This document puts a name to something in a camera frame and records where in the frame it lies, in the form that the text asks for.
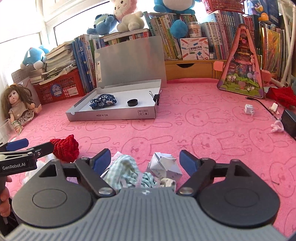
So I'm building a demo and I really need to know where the black round lid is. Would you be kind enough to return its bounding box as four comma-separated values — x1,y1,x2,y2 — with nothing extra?
127,99,138,107

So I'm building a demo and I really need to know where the small pink white figure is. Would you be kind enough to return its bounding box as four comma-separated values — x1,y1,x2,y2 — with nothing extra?
271,120,285,133

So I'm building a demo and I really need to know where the small white paper cube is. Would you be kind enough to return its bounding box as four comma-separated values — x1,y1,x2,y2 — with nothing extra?
244,104,254,116

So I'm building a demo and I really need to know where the triangular pink toy house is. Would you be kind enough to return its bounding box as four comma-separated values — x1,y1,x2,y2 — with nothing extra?
217,24,264,99

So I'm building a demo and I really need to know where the green checked cloth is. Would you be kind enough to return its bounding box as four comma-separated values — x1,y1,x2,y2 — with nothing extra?
100,152,159,193

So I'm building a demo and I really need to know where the clear glass cup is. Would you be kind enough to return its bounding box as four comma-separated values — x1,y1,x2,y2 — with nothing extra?
0,119,18,143

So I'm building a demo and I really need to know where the blue bear plush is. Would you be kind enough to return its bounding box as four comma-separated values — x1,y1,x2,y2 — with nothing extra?
87,14,117,36

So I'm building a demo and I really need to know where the blue patterned scrunchie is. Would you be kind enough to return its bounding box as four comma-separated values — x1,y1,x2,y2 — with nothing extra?
89,93,117,109

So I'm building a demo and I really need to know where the white charger plug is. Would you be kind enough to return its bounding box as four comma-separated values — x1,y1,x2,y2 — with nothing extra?
270,102,278,113

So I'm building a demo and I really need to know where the wooden drawer shelf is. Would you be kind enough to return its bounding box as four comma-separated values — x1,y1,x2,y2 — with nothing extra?
165,60,222,81

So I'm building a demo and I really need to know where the person's left hand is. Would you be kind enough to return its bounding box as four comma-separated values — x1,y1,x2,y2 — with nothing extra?
0,186,11,217

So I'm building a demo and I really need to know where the black power adapter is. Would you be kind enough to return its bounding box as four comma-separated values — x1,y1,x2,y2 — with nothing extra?
281,109,296,139

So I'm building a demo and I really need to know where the stack of books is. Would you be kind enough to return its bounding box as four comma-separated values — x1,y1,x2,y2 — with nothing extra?
27,41,77,85

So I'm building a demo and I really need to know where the grey cardboard box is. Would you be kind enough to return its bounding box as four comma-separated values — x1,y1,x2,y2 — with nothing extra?
66,36,167,121

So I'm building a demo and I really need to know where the pink white plush lamb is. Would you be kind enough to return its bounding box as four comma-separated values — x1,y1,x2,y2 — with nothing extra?
112,0,144,33

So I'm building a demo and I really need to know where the large blue plush toy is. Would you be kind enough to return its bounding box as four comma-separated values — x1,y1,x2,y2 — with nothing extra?
154,0,196,39

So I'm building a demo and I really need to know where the red cloth at right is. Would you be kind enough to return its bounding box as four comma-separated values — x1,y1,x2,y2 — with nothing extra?
266,87,296,108

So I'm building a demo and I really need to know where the red knitted item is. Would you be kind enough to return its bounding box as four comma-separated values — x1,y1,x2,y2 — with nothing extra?
50,134,79,163

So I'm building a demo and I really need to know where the red plastic basket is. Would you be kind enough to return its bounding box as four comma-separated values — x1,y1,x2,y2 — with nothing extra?
33,69,85,105

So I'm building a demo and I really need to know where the black binder clip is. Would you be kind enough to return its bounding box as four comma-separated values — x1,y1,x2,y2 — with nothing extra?
149,91,160,105

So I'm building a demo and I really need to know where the white colourful pencil box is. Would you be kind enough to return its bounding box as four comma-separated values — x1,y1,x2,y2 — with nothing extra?
180,37,210,60

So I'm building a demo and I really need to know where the brown haired doll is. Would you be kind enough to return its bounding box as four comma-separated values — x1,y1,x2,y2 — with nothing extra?
1,84,42,132

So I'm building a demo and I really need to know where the red basket on top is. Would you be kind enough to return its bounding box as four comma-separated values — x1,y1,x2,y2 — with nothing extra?
201,0,244,14

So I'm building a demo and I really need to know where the white paper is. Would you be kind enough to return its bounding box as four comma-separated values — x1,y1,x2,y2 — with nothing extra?
146,152,182,181

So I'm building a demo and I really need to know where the blue plush on books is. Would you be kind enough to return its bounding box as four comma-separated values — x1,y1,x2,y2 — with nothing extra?
20,45,49,70

